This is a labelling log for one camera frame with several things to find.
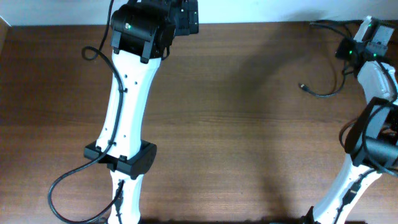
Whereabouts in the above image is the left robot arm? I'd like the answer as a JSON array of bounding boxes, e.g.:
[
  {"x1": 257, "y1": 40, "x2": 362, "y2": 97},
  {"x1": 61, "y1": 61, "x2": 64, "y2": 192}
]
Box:
[{"x1": 84, "y1": 0, "x2": 199, "y2": 223}]

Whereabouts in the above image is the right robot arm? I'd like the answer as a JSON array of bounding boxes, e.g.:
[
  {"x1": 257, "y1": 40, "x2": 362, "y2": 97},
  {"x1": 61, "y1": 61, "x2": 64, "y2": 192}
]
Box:
[{"x1": 300, "y1": 16, "x2": 397, "y2": 223}]

